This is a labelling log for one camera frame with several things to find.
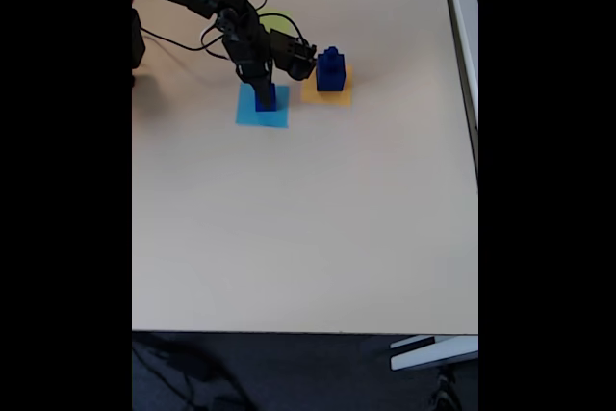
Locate medium blue cube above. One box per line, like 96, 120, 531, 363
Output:
254, 84, 278, 114

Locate white neighbouring table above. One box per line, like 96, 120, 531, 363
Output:
437, 0, 479, 195

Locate light blue paper square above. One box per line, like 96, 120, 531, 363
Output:
234, 82, 291, 130

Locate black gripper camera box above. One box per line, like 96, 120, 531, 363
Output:
268, 28, 319, 82

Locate white table foot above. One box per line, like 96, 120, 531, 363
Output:
389, 335, 479, 372

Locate black camera cable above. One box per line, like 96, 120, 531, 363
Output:
141, 0, 317, 64

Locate green paper square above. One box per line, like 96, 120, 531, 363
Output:
256, 9, 294, 36

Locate orange paper square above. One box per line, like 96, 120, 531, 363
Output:
300, 62, 353, 108

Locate large blue cube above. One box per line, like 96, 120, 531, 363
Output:
316, 60, 347, 93

